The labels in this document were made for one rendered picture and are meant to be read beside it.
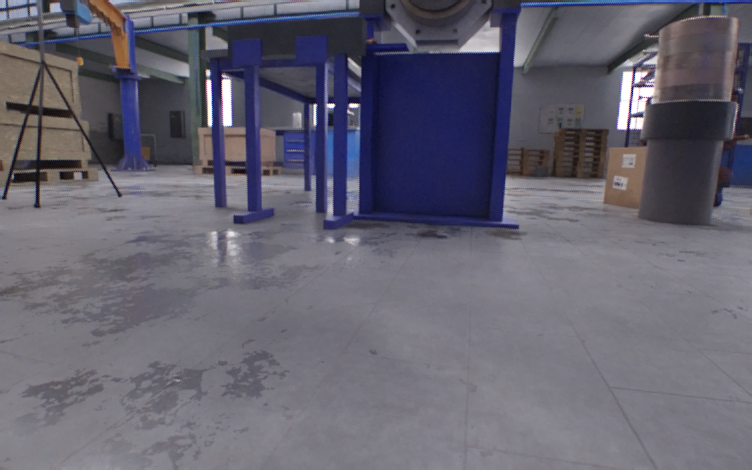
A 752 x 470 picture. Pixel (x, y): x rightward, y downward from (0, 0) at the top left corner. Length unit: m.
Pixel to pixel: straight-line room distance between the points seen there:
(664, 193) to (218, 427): 2.50
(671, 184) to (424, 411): 2.32
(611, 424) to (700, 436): 0.09
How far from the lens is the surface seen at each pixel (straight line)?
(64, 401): 0.61
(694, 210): 2.70
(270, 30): 1.94
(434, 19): 1.94
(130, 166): 9.26
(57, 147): 5.43
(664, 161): 2.68
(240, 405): 0.53
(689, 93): 2.69
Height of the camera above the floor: 0.29
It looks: 11 degrees down
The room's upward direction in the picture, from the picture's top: 1 degrees clockwise
